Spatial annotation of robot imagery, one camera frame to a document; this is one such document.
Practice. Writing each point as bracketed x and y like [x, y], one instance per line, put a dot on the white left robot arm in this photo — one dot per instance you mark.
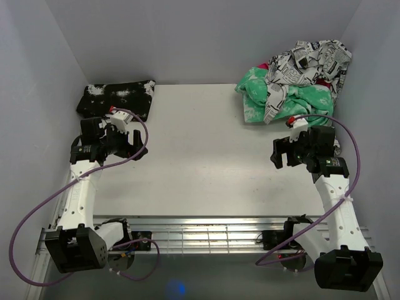
[77, 244]

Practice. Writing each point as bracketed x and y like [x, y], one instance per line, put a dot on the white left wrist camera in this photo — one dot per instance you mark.
[120, 119]

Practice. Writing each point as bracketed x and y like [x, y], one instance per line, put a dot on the folded black white trousers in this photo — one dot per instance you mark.
[98, 99]

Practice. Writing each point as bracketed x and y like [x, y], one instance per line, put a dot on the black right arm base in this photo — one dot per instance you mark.
[268, 239]

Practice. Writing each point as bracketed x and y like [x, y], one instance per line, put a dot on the pink trousers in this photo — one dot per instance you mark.
[319, 81]

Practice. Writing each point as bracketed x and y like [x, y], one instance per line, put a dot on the aluminium rail frame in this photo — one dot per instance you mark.
[202, 258]

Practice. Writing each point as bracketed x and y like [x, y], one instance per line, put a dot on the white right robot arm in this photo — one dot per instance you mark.
[344, 261]

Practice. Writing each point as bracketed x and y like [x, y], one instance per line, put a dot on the newspaper print trousers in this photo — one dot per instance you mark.
[301, 66]

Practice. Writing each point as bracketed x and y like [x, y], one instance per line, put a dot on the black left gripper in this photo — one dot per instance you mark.
[129, 150]

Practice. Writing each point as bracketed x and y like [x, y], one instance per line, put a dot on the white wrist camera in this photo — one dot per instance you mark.
[296, 124]
[120, 119]

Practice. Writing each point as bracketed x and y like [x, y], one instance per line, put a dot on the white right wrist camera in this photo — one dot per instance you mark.
[296, 124]

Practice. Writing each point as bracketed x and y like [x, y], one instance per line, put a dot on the green white tie-dye trousers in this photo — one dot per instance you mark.
[314, 99]

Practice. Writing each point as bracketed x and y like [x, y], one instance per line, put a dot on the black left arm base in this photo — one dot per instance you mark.
[139, 245]

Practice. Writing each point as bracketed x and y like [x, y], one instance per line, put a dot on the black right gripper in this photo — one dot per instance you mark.
[283, 145]

